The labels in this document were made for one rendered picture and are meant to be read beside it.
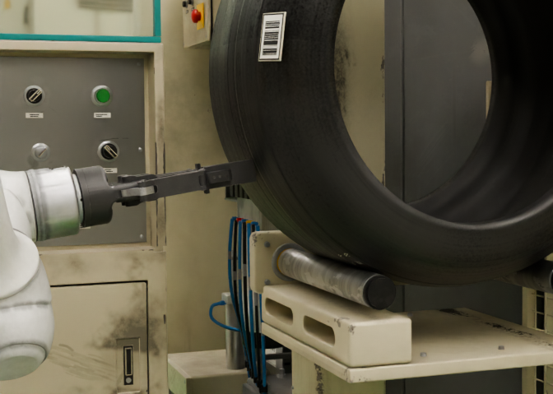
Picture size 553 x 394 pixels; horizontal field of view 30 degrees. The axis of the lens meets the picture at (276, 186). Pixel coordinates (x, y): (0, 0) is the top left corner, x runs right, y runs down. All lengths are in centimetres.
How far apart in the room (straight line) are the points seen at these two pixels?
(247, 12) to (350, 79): 41
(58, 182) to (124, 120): 62
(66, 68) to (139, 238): 33
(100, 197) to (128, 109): 62
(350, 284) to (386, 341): 9
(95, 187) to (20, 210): 10
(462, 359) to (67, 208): 55
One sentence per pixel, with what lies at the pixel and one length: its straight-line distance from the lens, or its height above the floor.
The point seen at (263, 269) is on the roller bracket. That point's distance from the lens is 164.
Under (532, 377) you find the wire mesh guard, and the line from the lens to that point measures 193.
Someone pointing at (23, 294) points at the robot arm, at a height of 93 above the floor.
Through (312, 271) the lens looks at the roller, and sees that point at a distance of 150.
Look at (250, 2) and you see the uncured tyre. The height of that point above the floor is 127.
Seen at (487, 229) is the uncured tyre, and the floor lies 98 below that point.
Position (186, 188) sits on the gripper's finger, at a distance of 131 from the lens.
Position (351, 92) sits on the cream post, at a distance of 171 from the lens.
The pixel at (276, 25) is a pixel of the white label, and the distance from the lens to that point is 128.
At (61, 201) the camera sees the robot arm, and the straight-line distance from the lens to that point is 128.
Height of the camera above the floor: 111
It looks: 3 degrees down
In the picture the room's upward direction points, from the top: 1 degrees counter-clockwise
